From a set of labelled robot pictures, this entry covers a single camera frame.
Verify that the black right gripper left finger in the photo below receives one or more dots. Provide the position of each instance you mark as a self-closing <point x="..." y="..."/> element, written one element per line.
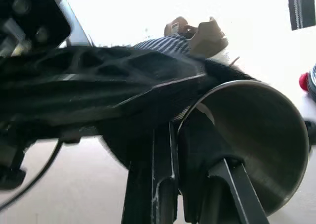
<point x="143" y="184"/>

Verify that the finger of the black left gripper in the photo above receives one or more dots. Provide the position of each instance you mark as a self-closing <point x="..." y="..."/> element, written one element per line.
<point x="98" y="100"/>
<point x="103" y="63"/>

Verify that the blue striped cloth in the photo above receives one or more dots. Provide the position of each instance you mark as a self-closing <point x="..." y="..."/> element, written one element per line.
<point x="165" y="44"/>

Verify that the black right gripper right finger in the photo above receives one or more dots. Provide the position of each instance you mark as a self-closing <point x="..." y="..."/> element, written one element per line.
<point x="237" y="192"/>

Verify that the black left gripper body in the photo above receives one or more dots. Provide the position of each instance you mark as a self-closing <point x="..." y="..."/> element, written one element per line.
<point x="27" y="23"/>

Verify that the metal cup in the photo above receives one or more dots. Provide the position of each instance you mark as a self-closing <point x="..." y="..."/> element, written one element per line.
<point x="256" y="135"/>

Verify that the red capped bottle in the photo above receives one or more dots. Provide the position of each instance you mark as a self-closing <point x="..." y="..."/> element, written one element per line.
<point x="307" y="81"/>

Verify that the brown leather object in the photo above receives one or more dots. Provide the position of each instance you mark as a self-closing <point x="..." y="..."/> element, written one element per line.
<point x="207" y="38"/>

